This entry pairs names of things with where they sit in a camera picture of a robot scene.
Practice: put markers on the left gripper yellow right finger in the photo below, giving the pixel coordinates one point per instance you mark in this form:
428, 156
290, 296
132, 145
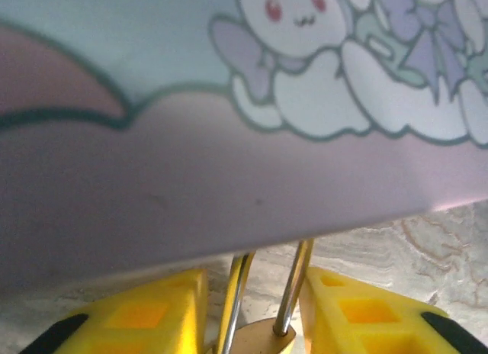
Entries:
354, 312

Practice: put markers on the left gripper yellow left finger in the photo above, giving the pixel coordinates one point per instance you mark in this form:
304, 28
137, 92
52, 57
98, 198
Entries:
152, 316

